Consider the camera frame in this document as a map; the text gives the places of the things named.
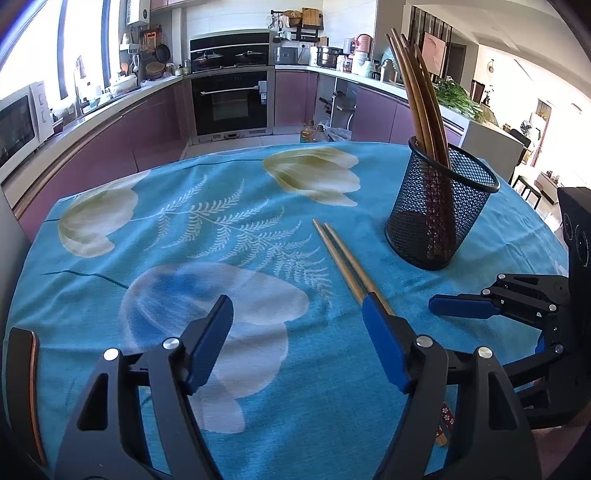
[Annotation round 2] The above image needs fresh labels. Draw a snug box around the black mesh utensil holder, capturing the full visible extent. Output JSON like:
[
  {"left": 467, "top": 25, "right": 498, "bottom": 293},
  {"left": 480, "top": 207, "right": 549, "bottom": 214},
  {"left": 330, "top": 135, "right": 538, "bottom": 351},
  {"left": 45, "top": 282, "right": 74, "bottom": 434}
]
[{"left": 385, "top": 136, "right": 501, "bottom": 271}]

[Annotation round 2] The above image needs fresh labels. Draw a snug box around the person's right forearm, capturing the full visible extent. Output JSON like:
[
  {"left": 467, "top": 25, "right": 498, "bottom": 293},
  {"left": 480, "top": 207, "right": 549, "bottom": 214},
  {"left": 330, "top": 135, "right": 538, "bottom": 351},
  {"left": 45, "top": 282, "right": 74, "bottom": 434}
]
[{"left": 531, "top": 427, "right": 587, "bottom": 480}]

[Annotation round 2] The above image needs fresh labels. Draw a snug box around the black stool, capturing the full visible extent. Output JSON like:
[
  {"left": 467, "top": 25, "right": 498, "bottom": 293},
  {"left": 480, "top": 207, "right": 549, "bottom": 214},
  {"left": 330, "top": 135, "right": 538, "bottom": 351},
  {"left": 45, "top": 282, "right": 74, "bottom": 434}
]
[{"left": 512, "top": 175, "right": 541, "bottom": 208}]

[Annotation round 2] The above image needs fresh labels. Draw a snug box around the dark chair back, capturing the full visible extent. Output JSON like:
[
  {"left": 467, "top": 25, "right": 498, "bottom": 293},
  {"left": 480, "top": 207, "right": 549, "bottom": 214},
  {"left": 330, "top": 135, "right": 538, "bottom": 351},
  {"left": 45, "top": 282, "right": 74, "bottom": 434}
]
[{"left": 0, "top": 327, "right": 49, "bottom": 467}]

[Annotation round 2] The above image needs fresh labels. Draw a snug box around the kitchen window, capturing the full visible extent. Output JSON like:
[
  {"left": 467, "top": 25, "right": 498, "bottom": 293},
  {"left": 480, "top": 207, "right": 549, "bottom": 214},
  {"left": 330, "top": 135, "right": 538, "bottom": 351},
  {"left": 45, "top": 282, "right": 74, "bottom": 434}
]
[{"left": 0, "top": 0, "right": 132, "bottom": 107}]

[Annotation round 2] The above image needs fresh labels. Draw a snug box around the pink wall picture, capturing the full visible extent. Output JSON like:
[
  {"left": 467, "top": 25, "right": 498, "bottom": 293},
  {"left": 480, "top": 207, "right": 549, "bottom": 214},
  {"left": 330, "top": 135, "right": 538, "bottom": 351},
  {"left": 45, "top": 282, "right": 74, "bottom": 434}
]
[{"left": 422, "top": 32, "right": 448, "bottom": 75}]

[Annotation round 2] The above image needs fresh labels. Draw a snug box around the blue floral tablecloth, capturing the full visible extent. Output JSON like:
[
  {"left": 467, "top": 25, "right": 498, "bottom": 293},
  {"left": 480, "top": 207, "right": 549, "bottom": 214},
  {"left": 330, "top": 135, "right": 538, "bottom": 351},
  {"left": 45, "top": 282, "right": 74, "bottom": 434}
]
[{"left": 0, "top": 141, "right": 571, "bottom": 480}]

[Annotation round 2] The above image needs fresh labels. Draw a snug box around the white microwave oven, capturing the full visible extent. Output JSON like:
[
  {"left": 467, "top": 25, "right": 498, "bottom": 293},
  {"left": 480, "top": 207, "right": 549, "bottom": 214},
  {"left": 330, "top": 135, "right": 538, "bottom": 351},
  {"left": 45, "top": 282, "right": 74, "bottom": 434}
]
[{"left": 0, "top": 80, "right": 55, "bottom": 169}]

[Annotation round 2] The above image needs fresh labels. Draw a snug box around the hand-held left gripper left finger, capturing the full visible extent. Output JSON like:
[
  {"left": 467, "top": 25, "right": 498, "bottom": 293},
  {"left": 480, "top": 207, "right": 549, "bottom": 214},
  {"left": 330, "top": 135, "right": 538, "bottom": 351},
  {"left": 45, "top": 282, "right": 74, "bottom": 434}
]
[{"left": 54, "top": 294, "right": 235, "bottom": 480}]

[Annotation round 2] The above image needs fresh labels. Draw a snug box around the black built-in oven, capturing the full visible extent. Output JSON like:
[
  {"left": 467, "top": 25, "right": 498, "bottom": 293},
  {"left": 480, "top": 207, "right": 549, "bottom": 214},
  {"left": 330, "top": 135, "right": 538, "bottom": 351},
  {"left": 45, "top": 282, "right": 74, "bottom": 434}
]
[{"left": 190, "top": 71, "right": 273, "bottom": 137}]

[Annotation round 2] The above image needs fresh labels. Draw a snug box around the white water heater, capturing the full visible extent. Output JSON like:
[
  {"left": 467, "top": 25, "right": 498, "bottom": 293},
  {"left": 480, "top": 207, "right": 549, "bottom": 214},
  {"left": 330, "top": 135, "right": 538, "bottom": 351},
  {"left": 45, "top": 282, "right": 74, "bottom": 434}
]
[{"left": 126, "top": 0, "right": 152, "bottom": 26}]

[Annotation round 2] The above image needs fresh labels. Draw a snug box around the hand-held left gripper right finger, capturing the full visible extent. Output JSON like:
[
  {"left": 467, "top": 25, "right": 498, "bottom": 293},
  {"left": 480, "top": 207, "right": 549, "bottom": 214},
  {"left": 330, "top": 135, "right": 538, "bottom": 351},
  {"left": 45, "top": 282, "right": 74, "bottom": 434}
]
[{"left": 361, "top": 295, "right": 542, "bottom": 480}]

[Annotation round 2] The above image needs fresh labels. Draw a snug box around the steel sink faucet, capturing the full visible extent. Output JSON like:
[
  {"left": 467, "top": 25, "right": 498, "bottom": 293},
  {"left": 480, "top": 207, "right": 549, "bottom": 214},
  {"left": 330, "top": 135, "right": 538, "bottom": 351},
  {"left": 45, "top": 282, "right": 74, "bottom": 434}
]
[{"left": 74, "top": 54, "right": 90, "bottom": 116}]

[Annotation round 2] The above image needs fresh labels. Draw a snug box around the black wall rack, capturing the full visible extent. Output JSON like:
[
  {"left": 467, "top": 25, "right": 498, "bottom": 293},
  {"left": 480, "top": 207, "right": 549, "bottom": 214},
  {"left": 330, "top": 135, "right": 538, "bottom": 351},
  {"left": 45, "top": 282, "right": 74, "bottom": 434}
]
[{"left": 274, "top": 8, "right": 324, "bottom": 42}]

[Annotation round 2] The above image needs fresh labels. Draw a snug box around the white kitchen counter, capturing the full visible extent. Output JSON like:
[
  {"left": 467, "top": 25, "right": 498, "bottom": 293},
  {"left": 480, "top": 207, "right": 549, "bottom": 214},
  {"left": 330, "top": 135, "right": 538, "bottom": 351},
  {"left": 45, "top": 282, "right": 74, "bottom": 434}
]
[{"left": 0, "top": 65, "right": 532, "bottom": 185}]

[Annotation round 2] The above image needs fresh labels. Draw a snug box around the bunch of leafy greens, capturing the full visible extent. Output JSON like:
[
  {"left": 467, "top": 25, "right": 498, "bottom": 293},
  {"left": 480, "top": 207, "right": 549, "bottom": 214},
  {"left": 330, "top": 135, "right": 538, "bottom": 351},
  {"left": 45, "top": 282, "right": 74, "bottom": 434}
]
[{"left": 434, "top": 78, "right": 483, "bottom": 118}]

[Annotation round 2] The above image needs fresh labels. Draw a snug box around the stainless steel stockpot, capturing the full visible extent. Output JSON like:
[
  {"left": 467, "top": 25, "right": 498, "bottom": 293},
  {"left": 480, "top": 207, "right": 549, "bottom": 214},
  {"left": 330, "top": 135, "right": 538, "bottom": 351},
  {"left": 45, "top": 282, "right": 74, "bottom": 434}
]
[{"left": 316, "top": 45, "right": 345, "bottom": 69}]

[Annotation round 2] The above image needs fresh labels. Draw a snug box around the black range hood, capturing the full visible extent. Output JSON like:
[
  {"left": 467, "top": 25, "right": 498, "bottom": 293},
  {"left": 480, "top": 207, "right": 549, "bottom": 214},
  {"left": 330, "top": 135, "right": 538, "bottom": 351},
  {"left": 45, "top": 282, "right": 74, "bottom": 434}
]
[{"left": 189, "top": 30, "right": 273, "bottom": 70}]

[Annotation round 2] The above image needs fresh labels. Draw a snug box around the grey metal appliance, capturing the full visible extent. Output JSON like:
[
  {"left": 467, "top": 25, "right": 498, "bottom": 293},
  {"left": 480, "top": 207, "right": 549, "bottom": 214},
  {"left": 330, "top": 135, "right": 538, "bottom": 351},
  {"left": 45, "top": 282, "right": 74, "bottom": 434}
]
[{"left": 318, "top": 90, "right": 358, "bottom": 130}]

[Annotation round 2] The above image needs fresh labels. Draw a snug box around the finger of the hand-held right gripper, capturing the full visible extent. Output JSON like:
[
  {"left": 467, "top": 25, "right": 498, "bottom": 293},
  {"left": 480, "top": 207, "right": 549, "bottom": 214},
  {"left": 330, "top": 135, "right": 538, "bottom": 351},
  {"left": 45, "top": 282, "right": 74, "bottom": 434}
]
[
  {"left": 428, "top": 272, "right": 568, "bottom": 325},
  {"left": 503, "top": 323, "right": 568, "bottom": 418}
]

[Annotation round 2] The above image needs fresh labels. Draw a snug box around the purple kitchen cabinet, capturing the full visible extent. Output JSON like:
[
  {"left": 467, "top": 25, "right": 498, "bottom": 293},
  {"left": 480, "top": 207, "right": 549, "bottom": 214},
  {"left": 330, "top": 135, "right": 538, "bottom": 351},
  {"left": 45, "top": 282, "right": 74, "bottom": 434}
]
[
  {"left": 272, "top": 71, "right": 319, "bottom": 127},
  {"left": 351, "top": 88, "right": 465, "bottom": 148},
  {"left": 14, "top": 83, "right": 190, "bottom": 232}
]

